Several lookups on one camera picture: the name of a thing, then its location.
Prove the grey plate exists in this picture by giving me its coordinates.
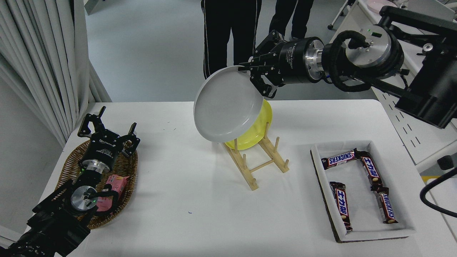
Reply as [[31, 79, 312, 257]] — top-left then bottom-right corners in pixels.
[[193, 65, 264, 143]]

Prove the grey laptop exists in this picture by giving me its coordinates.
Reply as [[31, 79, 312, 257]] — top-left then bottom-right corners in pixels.
[[407, 0, 456, 18]]

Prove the white side table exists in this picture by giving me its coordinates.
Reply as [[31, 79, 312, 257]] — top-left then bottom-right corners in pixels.
[[427, 177, 457, 243]]

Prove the person in plain black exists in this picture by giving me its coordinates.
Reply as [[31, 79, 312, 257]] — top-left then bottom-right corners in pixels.
[[268, 0, 315, 41]]

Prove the white perforated desk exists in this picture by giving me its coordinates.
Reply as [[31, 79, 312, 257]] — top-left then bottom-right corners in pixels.
[[318, 0, 457, 173]]

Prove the pink snack packet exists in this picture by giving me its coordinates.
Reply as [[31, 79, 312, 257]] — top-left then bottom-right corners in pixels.
[[94, 174, 130, 213]]

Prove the Snickers bar Latin print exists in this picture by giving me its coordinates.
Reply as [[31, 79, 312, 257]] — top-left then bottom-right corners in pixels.
[[374, 187, 398, 224], [321, 150, 357, 170]]

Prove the Snickers bar Chinese print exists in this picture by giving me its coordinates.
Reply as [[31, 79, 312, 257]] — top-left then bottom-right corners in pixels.
[[329, 181, 353, 232], [355, 152, 383, 191]]

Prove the person in striped trousers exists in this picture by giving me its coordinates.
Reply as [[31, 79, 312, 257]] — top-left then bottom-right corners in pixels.
[[201, 0, 263, 80]]

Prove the black cylinder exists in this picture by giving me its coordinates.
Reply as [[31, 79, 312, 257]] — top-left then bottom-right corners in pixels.
[[437, 156, 457, 171]]

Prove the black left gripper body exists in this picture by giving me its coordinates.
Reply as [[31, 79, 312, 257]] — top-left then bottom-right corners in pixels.
[[83, 130, 124, 168]]

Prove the yellow plate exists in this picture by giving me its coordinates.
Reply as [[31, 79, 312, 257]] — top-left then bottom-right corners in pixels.
[[224, 99, 273, 151]]

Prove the white foam tray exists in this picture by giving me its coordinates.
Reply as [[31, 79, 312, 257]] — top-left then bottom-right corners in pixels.
[[310, 140, 416, 244]]

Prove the white pleated curtain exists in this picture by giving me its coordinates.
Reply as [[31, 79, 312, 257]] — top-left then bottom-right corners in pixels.
[[0, 0, 112, 147]]

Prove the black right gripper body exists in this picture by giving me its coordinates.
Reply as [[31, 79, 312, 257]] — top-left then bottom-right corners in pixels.
[[279, 37, 315, 86]]

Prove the brown wicker basket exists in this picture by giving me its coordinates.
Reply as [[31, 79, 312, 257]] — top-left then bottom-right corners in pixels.
[[55, 138, 139, 230]]

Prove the wooden plate rack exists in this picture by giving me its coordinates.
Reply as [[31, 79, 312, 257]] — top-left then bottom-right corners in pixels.
[[221, 122, 290, 191]]

